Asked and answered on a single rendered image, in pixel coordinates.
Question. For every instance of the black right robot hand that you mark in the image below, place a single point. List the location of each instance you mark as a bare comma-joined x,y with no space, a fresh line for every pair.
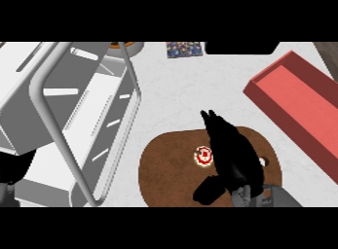
231,152

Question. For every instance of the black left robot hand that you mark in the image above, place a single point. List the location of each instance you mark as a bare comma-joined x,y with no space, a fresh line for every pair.
7,167

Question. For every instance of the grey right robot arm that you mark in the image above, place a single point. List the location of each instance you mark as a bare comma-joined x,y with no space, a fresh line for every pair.
268,197

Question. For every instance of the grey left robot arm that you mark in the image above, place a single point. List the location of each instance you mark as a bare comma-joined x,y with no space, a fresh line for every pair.
1,196

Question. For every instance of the red and white cupcake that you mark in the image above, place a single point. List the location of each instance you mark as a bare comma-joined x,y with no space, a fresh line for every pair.
203,156

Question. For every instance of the brown wooden cutting board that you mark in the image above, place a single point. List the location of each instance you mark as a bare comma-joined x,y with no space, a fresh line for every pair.
176,168

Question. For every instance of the red open box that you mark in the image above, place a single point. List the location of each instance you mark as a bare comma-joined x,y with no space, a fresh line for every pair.
306,116

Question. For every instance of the colourful patterned box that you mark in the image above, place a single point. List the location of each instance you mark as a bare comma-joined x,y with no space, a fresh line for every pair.
185,49

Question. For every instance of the grey bowl with orange rim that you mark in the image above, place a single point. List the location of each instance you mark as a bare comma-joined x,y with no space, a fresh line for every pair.
126,48

